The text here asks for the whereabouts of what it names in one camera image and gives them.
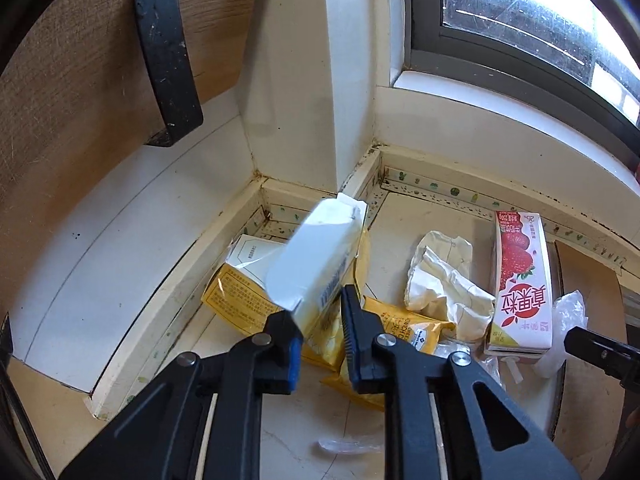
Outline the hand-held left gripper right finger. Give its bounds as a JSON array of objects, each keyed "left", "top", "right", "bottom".
[{"left": 341, "top": 284, "right": 582, "bottom": 480}]

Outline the crumpled white paper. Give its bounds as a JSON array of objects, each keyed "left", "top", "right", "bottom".
[{"left": 404, "top": 230, "right": 497, "bottom": 343}]

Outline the flat yellow packet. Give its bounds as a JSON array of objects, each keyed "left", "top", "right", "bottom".
[{"left": 201, "top": 234, "right": 291, "bottom": 336}]

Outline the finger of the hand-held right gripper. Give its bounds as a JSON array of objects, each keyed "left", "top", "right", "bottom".
[{"left": 564, "top": 326, "right": 640, "bottom": 391}]

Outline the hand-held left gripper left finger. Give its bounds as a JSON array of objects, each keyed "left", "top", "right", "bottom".
[{"left": 57, "top": 311, "right": 304, "bottom": 480}]

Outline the brown cardboard sheet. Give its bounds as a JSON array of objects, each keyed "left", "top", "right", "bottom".
[{"left": 547, "top": 240, "right": 626, "bottom": 443}]

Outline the yellow snack packet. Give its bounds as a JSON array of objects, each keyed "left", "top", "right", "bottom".
[{"left": 302, "top": 295, "right": 457, "bottom": 411}]

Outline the black cutting board rack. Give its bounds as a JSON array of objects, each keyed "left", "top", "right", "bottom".
[{"left": 132, "top": 0, "right": 205, "bottom": 148}]

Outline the clear plastic scrap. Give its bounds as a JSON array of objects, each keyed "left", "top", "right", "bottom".
[{"left": 317, "top": 435, "right": 388, "bottom": 456}]

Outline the clear plastic bag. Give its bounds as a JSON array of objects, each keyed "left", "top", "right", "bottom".
[{"left": 532, "top": 290, "right": 587, "bottom": 378}]

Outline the pink drink carton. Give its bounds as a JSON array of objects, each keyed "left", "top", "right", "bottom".
[{"left": 482, "top": 210, "right": 555, "bottom": 358}]

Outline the dark framed window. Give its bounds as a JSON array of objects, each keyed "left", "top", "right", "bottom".
[{"left": 390, "top": 0, "right": 640, "bottom": 161}]

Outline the white and yellow carton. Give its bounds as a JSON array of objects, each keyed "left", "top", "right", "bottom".
[{"left": 265, "top": 192, "right": 371, "bottom": 338}]

